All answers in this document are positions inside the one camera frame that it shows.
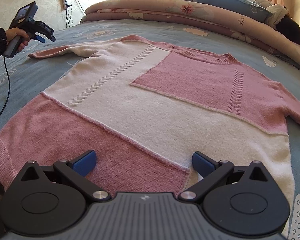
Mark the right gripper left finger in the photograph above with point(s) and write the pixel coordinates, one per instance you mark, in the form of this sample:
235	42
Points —
73	172

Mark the pink floral folded quilt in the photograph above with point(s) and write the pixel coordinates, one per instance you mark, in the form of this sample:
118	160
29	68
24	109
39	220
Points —
198	15

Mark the blue floral bed sheet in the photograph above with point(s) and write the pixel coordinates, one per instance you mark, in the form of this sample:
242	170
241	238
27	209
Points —
24	77

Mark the pink and white knit sweater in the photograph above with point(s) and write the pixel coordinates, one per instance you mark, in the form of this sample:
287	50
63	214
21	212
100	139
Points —
145	107

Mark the person lying on bed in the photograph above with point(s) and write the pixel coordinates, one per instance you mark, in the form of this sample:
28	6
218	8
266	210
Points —
280	20

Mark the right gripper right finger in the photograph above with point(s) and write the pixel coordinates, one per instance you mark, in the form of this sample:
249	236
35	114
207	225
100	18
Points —
213	173

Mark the person left hand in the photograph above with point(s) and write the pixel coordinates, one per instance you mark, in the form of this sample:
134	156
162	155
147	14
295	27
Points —
12	33

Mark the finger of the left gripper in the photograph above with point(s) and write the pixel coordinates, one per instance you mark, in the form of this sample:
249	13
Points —
40	39
48	32

